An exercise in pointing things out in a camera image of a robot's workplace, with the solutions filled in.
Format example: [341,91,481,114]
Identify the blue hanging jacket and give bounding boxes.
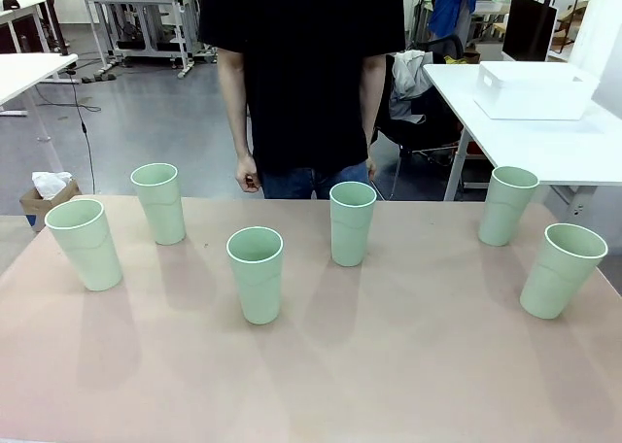
[427,0,478,40]

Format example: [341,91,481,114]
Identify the white crumpled paper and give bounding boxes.
[31,170,74,201]

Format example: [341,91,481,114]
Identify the person's left forearm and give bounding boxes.
[359,52,388,161]

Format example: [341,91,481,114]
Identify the black tripod pole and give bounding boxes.
[38,0,72,58]

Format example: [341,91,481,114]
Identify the grey white jacket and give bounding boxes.
[390,49,434,124]

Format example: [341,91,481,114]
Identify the white desk with dark panel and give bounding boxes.
[0,0,63,54]

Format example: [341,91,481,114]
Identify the black office chair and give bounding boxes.
[376,34,470,175]

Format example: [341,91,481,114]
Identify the person's right forearm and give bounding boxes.
[217,47,255,160]

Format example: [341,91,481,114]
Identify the pale green plastic cup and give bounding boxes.
[329,181,378,268]
[225,226,285,325]
[44,198,123,292]
[519,222,609,321]
[130,162,188,246]
[478,165,540,248]

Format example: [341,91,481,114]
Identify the thin black floor cable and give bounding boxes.
[33,66,103,195]

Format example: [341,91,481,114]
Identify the person's right hand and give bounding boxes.
[235,153,261,193]

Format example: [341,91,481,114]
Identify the person's black t-shirt torso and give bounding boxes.
[197,0,407,176]

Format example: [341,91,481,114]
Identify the black computer monitor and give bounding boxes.
[501,0,559,63]

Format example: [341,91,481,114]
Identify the white plastic basket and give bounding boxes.
[473,61,600,121]

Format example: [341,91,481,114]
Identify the person's blue jeans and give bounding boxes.
[260,163,371,200]

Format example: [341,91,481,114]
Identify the brown cardboard box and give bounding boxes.
[18,178,83,234]

